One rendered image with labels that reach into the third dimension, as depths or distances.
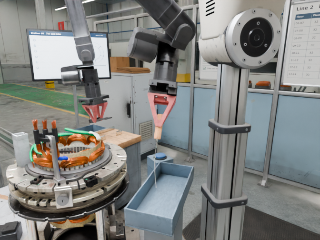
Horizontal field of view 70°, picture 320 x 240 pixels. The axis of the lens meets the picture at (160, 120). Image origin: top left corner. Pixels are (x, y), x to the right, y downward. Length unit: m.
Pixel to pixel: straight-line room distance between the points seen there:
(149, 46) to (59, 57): 1.24
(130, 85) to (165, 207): 2.40
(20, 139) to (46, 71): 1.08
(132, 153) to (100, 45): 1.02
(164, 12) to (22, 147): 0.49
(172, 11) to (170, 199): 0.45
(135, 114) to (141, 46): 2.46
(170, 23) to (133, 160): 0.61
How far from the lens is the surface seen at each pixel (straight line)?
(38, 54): 1.75
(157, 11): 0.53
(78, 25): 0.90
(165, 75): 0.55
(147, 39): 0.56
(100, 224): 0.70
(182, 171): 0.72
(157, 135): 0.54
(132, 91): 2.93
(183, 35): 0.54
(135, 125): 3.02
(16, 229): 0.98
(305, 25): 2.57
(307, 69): 2.54
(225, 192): 0.83
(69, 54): 1.75
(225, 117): 0.74
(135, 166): 1.00
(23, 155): 0.72
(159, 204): 0.61
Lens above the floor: 1.38
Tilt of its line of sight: 15 degrees down
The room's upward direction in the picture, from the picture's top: straight up
